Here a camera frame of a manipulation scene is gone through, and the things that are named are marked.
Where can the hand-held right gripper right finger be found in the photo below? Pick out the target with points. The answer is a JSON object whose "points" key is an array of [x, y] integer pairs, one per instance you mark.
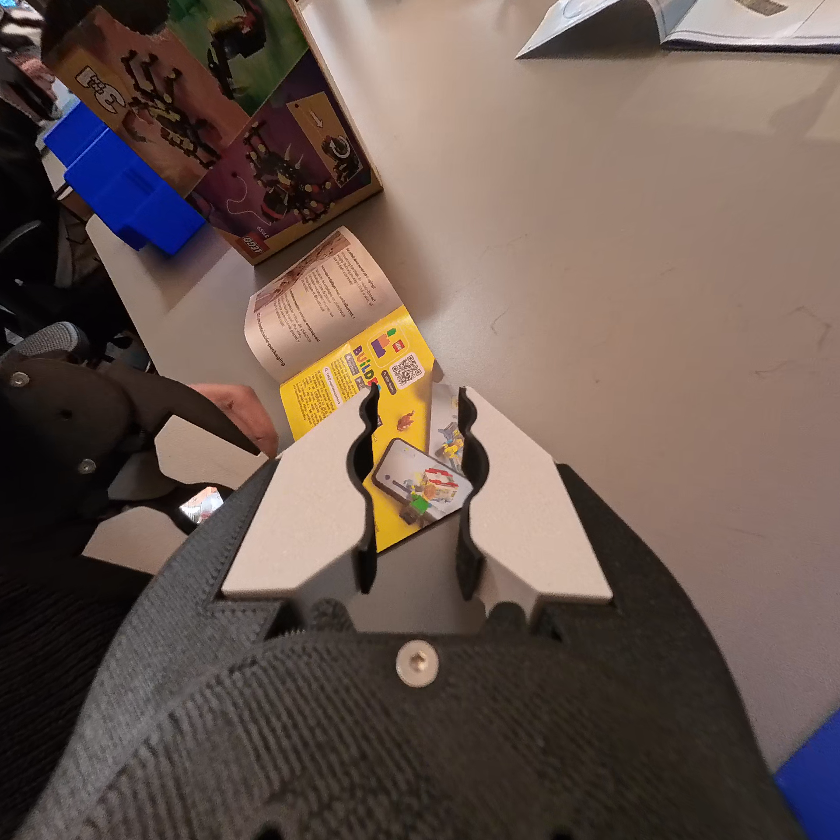
{"points": [[531, 525]]}

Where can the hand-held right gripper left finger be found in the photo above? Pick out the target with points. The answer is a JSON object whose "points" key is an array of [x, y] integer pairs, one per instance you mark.
{"points": [[302, 518]]}

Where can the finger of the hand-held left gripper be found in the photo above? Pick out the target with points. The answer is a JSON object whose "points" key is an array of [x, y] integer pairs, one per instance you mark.
{"points": [[210, 459], [131, 535]]}

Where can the instruction booklet with yellow back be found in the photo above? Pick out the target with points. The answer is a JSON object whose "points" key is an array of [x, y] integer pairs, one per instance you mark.
{"points": [[315, 308]]}

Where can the colourful toy brick set box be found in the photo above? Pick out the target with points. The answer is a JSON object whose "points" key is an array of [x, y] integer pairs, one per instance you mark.
{"points": [[216, 111]]}

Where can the person's left hand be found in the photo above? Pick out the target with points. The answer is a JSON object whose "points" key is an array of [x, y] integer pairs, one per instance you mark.
{"points": [[243, 413]]}

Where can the clear plastic parts bag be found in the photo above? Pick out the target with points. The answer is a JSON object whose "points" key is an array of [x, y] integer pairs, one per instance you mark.
{"points": [[200, 505]]}

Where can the black office chair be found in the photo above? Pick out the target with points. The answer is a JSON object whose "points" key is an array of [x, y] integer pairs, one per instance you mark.
{"points": [[46, 338]]}

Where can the blue plastic bin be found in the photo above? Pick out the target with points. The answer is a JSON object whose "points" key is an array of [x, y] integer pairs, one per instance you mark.
{"points": [[118, 184], [814, 781]]}

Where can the open light blue instruction booklet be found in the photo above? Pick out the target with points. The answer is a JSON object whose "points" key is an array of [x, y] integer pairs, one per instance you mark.
{"points": [[722, 26]]}

